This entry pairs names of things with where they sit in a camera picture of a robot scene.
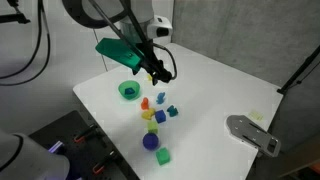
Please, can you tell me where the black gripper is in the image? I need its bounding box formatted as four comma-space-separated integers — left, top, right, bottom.
132, 39, 173, 87

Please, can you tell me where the green plastic bowl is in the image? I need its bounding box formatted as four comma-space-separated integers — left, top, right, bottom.
117, 79, 141, 101

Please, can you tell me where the blue cube block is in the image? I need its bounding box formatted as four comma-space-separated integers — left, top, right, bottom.
154, 109, 167, 124

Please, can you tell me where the lime green cube block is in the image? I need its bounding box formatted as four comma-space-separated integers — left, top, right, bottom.
147, 120, 160, 135

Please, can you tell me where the light blue animal toy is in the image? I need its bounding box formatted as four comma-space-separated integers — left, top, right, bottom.
155, 92, 167, 105

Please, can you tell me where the orange animal toy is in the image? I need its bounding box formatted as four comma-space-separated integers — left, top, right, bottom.
140, 96, 150, 111

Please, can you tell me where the teal animal toy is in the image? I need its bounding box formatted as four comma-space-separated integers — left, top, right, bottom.
166, 104, 179, 118

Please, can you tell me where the yellow animal toy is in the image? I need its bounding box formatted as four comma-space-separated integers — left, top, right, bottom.
141, 107, 157, 121

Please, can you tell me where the purple ridged ball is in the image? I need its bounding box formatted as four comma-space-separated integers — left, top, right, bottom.
142, 132, 160, 152

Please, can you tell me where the black orange clamp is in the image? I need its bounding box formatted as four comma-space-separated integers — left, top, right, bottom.
73, 123, 99, 144
92, 150, 118, 175

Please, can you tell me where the grey metal mounting plate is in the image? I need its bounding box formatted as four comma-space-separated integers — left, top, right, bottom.
225, 114, 282, 158

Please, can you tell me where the small pale yellow tag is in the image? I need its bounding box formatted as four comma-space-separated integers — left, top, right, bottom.
248, 109, 265, 122

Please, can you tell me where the black perforated breadboard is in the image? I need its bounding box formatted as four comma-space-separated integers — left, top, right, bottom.
28, 109, 141, 180

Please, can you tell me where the black tripod pole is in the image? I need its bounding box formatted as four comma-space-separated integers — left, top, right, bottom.
277, 44, 320, 95

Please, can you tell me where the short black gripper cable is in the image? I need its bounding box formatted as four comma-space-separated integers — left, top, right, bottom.
152, 43, 178, 81

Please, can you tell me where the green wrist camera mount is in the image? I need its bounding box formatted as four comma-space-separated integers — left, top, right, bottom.
95, 37, 145, 72

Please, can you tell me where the black hanging robot cable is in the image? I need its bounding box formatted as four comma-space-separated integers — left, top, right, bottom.
0, 0, 52, 87

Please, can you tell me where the black camera bracket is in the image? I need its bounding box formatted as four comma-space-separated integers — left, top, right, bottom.
0, 0, 31, 25

